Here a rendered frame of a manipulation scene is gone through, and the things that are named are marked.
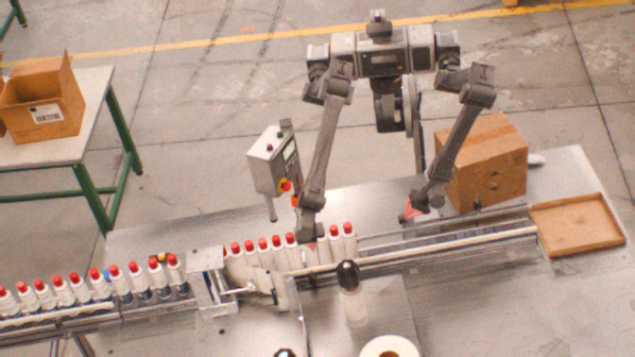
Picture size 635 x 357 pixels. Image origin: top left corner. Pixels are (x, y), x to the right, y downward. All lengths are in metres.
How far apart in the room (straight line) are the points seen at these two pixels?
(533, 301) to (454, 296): 0.29
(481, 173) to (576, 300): 0.60
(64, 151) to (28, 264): 0.92
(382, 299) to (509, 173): 0.74
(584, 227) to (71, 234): 2.97
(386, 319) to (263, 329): 0.46
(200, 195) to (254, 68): 1.27
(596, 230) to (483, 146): 0.55
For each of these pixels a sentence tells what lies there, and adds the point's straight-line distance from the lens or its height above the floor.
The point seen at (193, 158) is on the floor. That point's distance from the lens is 5.27.
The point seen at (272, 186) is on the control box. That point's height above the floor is 1.35.
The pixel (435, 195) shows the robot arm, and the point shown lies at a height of 1.24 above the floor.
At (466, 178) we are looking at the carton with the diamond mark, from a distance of 3.30.
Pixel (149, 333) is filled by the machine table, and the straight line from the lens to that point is 3.30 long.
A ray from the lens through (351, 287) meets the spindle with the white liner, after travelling 2.89.
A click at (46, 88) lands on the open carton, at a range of 4.60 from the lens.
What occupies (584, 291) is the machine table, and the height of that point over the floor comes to 0.83.
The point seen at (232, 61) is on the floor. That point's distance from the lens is 6.02.
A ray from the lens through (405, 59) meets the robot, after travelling 3.24.
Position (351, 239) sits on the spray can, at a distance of 3.14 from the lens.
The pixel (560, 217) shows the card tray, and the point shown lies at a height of 0.83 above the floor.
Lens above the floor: 3.33
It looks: 42 degrees down
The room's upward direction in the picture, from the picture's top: 11 degrees counter-clockwise
